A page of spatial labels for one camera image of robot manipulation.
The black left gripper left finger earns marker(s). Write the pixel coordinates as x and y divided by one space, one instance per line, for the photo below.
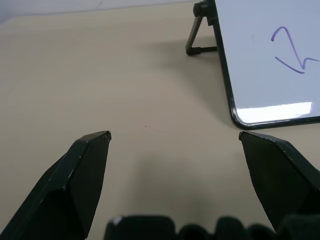
62 180

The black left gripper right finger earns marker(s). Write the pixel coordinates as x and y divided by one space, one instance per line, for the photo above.
280 175

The white whiteboard with black frame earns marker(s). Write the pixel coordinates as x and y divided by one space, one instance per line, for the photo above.
262 75

